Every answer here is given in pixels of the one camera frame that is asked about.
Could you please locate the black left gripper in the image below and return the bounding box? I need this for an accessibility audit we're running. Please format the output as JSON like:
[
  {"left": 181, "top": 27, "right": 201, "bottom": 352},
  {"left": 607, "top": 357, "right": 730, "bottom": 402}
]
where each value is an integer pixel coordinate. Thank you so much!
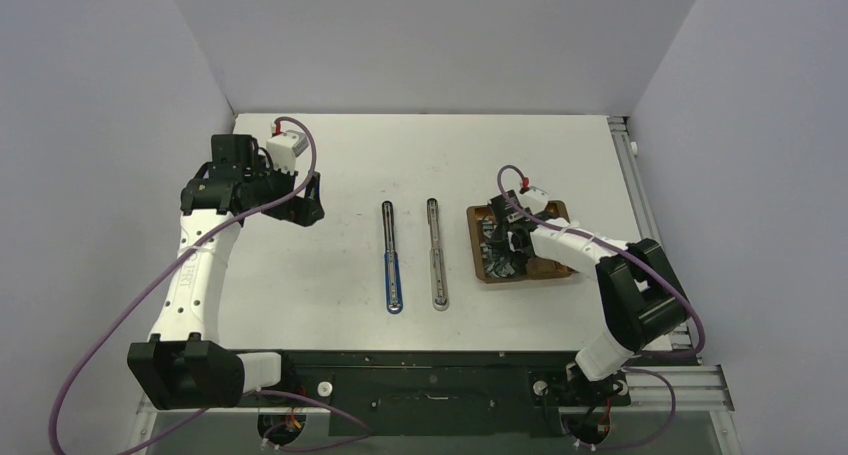
[{"left": 244, "top": 155, "right": 323, "bottom": 226}]

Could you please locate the brown wooden tray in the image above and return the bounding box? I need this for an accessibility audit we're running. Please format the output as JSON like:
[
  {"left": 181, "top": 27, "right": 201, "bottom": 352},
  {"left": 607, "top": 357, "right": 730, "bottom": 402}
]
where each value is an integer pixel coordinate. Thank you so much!
[{"left": 466, "top": 205, "right": 573, "bottom": 284}]

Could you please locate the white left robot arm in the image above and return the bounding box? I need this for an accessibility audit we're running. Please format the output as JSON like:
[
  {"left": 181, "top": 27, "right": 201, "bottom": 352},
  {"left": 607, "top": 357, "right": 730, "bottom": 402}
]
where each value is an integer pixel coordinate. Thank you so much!
[{"left": 127, "top": 130, "right": 324, "bottom": 410}]

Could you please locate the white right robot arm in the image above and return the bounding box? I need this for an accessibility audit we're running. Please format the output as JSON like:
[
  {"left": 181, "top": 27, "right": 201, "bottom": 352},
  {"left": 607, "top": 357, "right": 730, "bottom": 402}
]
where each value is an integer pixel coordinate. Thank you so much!
[{"left": 489, "top": 195, "right": 690, "bottom": 403}]

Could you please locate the pile of grey staples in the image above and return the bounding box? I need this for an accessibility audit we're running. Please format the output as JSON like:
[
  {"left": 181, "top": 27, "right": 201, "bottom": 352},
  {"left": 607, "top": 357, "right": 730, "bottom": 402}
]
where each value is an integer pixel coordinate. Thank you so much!
[{"left": 479, "top": 217, "right": 525, "bottom": 279}]

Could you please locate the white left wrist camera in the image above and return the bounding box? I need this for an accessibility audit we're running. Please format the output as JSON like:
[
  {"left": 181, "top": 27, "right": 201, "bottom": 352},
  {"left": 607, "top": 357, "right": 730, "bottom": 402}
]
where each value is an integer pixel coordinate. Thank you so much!
[{"left": 265, "top": 130, "right": 310, "bottom": 175}]

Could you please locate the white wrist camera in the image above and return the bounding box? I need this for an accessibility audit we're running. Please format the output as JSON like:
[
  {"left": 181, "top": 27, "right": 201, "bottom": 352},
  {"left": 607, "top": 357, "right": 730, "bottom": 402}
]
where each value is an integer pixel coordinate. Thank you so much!
[
  {"left": 517, "top": 186, "right": 550, "bottom": 215},
  {"left": 265, "top": 130, "right": 310, "bottom": 175}
]

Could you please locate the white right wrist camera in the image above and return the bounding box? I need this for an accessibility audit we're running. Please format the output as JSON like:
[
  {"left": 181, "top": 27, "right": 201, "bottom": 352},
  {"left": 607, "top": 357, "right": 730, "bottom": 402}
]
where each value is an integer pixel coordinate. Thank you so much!
[{"left": 517, "top": 186, "right": 550, "bottom": 215}]

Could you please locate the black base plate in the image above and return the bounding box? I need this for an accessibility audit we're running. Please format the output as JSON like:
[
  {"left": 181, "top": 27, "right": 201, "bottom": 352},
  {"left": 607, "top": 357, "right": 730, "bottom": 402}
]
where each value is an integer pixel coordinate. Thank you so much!
[{"left": 239, "top": 350, "right": 636, "bottom": 437}]

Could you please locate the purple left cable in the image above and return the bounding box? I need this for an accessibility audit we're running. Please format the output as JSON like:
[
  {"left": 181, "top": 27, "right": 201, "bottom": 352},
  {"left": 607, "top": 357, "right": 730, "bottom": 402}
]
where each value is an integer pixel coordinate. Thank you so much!
[{"left": 49, "top": 116, "right": 372, "bottom": 455}]

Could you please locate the aluminium rail frame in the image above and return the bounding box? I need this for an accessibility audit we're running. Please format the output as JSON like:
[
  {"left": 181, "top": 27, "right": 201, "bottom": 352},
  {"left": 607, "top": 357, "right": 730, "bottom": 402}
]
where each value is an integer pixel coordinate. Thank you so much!
[{"left": 135, "top": 115, "right": 743, "bottom": 455}]

